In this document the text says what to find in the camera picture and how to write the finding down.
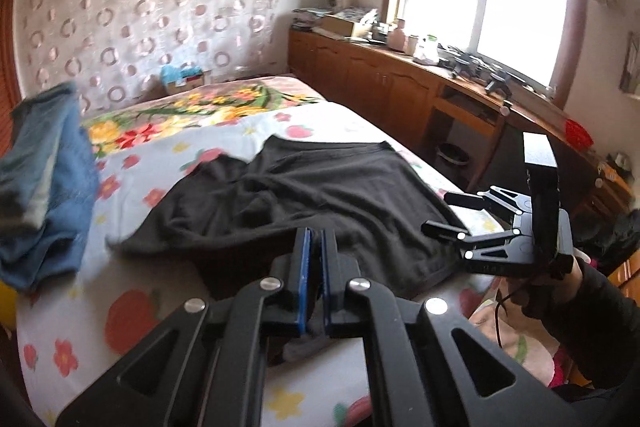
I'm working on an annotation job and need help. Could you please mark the black shorts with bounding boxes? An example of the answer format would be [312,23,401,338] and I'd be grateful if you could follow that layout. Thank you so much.
[106,133,469,363]

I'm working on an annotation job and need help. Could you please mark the right forearm in dark sleeve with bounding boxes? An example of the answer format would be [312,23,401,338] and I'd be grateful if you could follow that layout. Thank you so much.
[541,259,639,389]

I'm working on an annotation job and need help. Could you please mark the person's right hand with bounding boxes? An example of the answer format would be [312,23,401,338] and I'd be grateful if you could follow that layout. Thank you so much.
[506,257,584,312]

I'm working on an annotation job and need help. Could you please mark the black waste bin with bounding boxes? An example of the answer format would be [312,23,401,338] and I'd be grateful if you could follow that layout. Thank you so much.
[434,142,470,179]

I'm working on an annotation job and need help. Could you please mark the long wooden cabinet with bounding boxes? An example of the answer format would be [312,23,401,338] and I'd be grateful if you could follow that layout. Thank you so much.
[288,30,637,218]

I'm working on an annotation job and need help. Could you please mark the pink bottle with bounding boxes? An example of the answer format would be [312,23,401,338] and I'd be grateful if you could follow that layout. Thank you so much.
[387,18,407,53]

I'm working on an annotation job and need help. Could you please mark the box with blue cloth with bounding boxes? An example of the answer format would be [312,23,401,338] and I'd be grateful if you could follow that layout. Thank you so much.
[160,65,204,95]

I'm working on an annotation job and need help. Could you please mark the cardboard box on cabinet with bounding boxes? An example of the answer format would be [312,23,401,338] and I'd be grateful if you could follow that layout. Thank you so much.
[319,15,372,38]

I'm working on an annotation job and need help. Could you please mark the white floral strawberry bedsheet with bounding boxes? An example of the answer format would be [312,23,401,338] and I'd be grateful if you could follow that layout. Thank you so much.
[17,101,498,425]

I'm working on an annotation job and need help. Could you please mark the folded dark blue jeans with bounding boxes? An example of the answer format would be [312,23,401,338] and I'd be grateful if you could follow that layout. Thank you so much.
[1,108,100,293]

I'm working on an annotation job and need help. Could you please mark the folded light blue jeans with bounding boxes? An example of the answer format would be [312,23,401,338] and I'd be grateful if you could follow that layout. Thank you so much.
[0,81,82,233]

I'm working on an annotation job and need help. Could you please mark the pink circle-patterned curtain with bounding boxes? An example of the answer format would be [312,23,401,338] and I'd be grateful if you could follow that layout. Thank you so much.
[14,0,280,115]

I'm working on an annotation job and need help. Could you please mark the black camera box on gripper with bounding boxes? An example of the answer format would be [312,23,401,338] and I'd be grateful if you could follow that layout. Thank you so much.
[523,132,560,263]

